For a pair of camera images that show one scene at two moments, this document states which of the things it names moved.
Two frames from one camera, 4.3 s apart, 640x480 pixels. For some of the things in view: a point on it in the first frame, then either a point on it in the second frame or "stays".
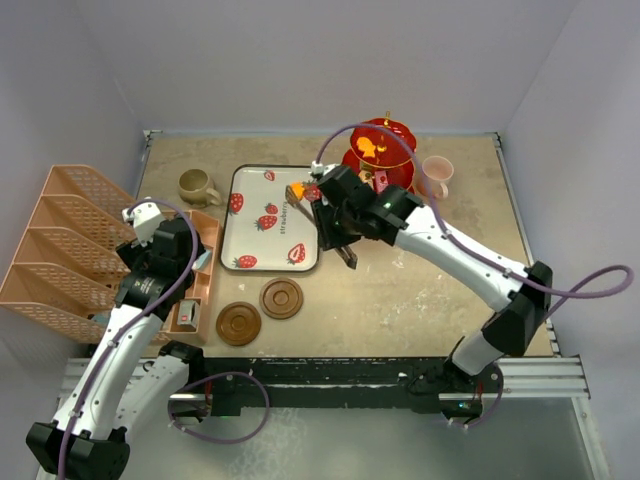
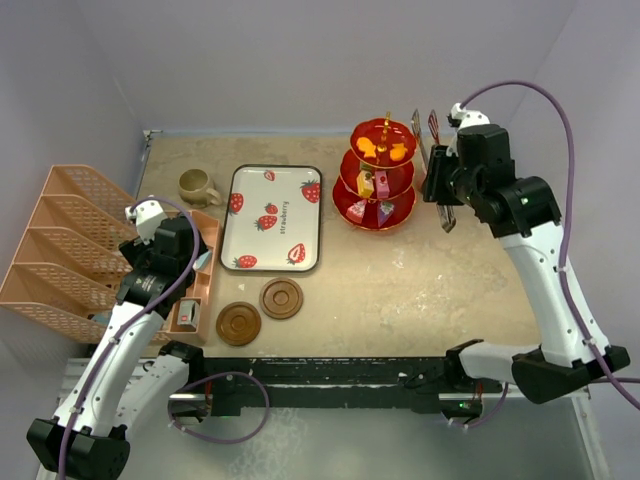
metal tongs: (343, 251) → (446, 212)
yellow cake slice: (366, 177) stays
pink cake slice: (381, 180) stays
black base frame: (227, 380) stays
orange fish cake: (298, 189) → (398, 153)
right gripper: (329, 238) → (441, 158)
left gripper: (135, 252) stays
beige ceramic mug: (197, 189) stays
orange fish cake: (365, 145) stays
